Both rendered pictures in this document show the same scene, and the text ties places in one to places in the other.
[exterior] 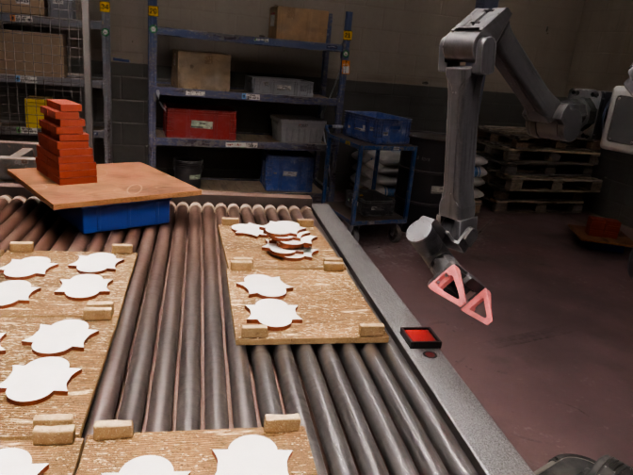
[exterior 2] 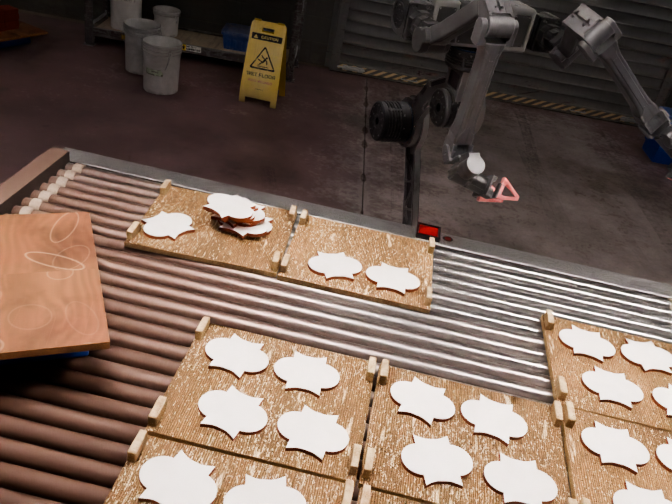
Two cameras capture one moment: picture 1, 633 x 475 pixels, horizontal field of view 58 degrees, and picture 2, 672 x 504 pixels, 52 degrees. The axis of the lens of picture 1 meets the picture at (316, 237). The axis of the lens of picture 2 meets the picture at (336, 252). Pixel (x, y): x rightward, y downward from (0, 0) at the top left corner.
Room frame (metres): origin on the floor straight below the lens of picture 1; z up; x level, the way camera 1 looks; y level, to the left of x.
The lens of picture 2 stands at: (0.98, 1.65, 1.96)
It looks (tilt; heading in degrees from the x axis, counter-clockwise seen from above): 32 degrees down; 285
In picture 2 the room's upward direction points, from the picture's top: 11 degrees clockwise
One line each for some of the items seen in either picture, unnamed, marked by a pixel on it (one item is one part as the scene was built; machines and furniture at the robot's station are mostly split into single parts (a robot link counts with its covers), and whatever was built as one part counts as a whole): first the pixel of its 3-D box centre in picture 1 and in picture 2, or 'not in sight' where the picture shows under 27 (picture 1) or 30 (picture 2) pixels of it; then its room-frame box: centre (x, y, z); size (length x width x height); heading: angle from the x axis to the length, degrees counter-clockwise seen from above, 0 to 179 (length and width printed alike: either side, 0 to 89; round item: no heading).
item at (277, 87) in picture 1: (278, 86); not in sight; (5.80, 0.51, 1.16); 0.60 x 0.40 x 0.15; 111
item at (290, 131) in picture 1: (297, 129); not in sight; (5.88, 0.30, 0.76); 0.50 x 0.36 x 0.24; 115
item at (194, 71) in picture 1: (200, 70); not in sight; (5.62, 1.24, 1.26); 0.49 x 0.38 x 0.34; 115
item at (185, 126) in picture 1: (199, 122); not in sight; (5.59, 1.23, 0.78); 0.66 x 0.45 x 0.28; 109
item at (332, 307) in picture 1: (299, 302); (360, 260); (1.35, 0.03, 0.93); 0.41 x 0.35 x 0.02; 13
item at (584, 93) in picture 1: (575, 114); (421, 25); (1.47, -0.61, 1.45); 0.09 x 0.08 x 0.12; 39
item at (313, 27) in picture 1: (298, 25); not in sight; (5.86, 0.37, 1.74); 0.50 x 0.38 x 0.32; 109
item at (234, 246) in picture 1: (277, 246); (216, 227); (1.76, 0.12, 0.93); 0.41 x 0.35 x 0.02; 15
